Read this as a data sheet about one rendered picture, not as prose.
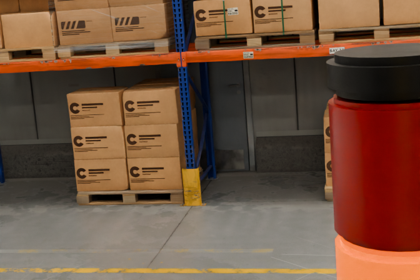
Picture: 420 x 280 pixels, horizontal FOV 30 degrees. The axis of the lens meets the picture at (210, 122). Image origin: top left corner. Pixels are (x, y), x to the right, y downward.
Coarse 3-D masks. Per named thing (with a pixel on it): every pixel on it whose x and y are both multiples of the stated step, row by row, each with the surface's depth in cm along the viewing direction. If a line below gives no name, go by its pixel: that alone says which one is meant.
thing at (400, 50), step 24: (360, 48) 30; (384, 48) 29; (408, 48) 29; (336, 72) 28; (360, 72) 27; (384, 72) 26; (408, 72) 26; (360, 96) 27; (384, 96) 27; (408, 96) 27
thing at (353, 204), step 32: (352, 128) 28; (384, 128) 27; (416, 128) 27; (352, 160) 28; (384, 160) 27; (416, 160) 27; (352, 192) 28; (384, 192) 27; (416, 192) 27; (352, 224) 28; (384, 224) 27; (416, 224) 27
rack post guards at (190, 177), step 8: (184, 176) 812; (192, 176) 810; (184, 184) 814; (192, 184) 812; (184, 192) 817; (192, 192) 814; (200, 192) 818; (184, 200) 820; (192, 200) 816; (200, 200) 817
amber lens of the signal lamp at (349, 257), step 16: (336, 240) 30; (336, 256) 30; (352, 256) 29; (368, 256) 28; (384, 256) 28; (400, 256) 28; (416, 256) 28; (352, 272) 29; (368, 272) 28; (384, 272) 28; (400, 272) 28; (416, 272) 28
